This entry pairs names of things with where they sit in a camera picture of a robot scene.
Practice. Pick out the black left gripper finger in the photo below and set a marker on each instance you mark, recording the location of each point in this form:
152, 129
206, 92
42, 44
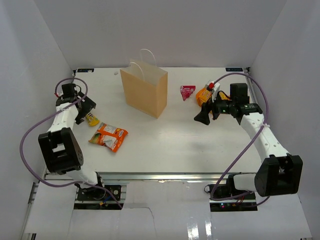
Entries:
86, 105
79, 118

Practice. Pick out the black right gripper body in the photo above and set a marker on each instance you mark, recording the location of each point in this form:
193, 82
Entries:
222, 106

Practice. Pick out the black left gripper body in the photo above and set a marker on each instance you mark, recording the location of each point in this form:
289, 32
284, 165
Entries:
81, 112

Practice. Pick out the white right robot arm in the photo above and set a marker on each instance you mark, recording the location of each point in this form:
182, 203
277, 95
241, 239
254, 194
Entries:
280, 171

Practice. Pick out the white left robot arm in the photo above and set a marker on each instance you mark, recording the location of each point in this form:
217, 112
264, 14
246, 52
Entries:
60, 149

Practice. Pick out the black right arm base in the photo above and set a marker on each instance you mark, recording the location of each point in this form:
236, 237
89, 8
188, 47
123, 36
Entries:
246, 203

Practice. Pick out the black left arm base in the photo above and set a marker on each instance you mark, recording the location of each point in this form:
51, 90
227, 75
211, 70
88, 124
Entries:
98, 199

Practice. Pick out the orange yellow candy bag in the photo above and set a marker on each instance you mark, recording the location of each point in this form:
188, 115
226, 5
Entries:
204, 95

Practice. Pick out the red snack packet near bag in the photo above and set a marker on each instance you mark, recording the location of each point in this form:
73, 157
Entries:
186, 91

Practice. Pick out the orange Fox's candy bag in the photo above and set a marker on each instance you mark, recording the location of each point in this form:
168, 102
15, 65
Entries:
109, 136

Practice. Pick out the brown paper bag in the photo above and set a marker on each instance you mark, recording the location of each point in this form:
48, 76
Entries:
145, 85

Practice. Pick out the yellow M&M's packet on table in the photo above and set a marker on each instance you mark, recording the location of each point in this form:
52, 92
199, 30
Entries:
92, 120

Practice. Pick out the blue label left corner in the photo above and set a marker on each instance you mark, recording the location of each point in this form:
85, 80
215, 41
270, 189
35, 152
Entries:
85, 70

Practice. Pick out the blue label corner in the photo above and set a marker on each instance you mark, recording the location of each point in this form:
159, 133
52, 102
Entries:
85, 70
233, 69

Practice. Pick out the blue label right corner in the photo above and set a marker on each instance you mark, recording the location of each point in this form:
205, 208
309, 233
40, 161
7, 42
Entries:
233, 69

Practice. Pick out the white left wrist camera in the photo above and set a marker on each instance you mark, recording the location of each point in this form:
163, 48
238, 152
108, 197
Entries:
66, 98

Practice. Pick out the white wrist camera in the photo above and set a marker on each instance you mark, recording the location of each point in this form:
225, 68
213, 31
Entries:
214, 88
66, 98

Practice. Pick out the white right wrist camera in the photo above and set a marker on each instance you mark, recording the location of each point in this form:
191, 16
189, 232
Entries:
214, 88

